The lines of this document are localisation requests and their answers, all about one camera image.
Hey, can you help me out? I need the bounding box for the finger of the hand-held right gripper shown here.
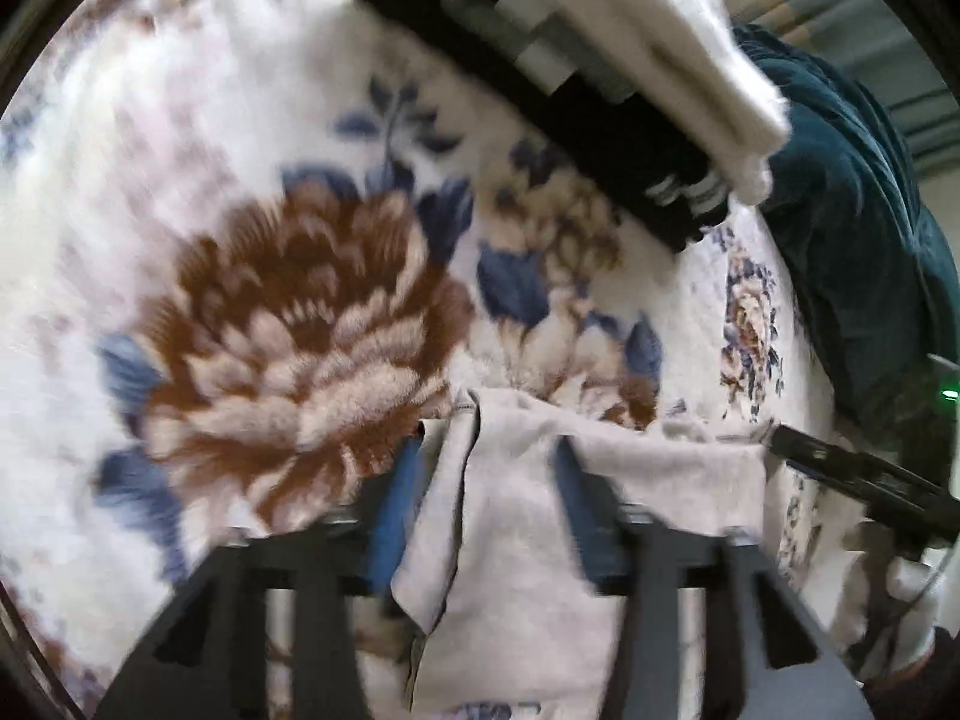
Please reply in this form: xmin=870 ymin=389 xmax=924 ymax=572
xmin=763 ymin=423 xmax=960 ymax=545

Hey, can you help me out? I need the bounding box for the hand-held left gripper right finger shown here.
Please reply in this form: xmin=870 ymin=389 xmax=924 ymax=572
xmin=550 ymin=435 xmax=876 ymax=720

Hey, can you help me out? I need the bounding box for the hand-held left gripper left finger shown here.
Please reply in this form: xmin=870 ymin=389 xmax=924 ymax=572
xmin=94 ymin=424 xmax=427 ymax=720

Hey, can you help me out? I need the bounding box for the beige small garment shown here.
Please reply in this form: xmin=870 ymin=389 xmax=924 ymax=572
xmin=390 ymin=386 xmax=863 ymax=720

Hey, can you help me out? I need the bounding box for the person's right hand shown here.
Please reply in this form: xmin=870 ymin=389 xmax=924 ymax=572
xmin=840 ymin=521 xmax=944 ymax=685

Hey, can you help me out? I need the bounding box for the teal velvet cloth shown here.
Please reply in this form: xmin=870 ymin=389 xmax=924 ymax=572
xmin=731 ymin=22 xmax=942 ymax=443

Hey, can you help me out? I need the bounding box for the floral printed blanket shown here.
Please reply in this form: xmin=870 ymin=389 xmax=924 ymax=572
xmin=0 ymin=0 xmax=871 ymax=720

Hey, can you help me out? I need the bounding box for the white folded garment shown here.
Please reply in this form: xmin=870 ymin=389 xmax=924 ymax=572
xmin=480 ymin=0 xmax=792 ymax=205

